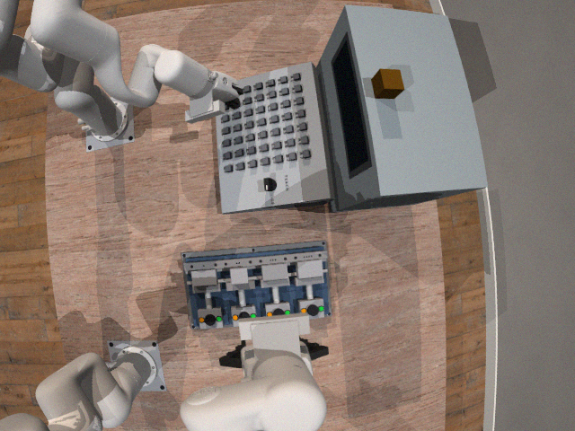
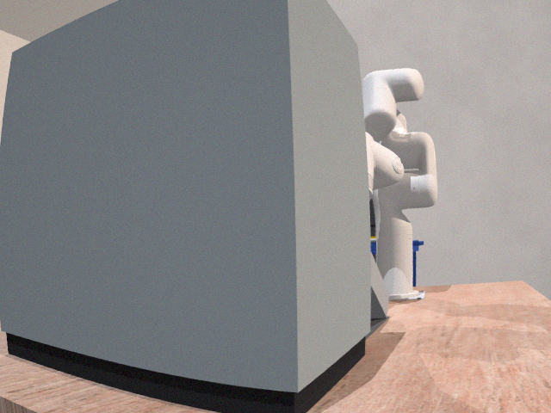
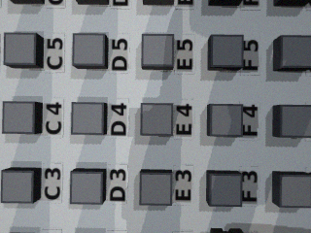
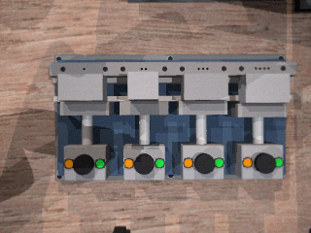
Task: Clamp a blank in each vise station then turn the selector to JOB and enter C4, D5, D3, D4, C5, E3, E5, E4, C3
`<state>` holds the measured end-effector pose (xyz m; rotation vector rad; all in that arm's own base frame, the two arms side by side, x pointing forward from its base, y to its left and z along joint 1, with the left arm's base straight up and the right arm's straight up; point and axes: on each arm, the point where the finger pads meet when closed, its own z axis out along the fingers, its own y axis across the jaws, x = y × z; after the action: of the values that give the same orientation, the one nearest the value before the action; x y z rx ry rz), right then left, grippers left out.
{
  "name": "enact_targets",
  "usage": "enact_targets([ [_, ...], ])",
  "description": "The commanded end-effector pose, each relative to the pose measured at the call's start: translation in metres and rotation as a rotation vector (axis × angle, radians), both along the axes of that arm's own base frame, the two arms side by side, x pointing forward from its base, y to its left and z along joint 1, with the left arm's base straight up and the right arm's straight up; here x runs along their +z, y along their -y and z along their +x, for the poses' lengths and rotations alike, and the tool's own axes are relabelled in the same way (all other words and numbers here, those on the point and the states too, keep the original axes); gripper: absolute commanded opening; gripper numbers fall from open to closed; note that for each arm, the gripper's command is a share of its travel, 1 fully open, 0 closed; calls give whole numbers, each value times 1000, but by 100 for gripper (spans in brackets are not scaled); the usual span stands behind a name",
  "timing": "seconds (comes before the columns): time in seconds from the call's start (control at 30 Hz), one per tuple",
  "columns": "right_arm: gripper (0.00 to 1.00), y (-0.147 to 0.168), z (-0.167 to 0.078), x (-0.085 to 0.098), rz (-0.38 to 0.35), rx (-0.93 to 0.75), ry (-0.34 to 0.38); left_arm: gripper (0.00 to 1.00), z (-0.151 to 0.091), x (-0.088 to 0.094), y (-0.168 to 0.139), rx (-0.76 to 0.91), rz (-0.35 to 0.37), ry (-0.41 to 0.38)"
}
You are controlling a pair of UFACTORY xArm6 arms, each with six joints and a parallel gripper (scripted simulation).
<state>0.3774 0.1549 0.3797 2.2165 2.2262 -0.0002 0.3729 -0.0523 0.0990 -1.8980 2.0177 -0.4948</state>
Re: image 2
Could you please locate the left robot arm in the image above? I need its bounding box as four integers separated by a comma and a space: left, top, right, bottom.
362, 69, 437, 299

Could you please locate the grey cabinet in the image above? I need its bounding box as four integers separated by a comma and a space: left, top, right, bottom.
0, 0, 389, 413

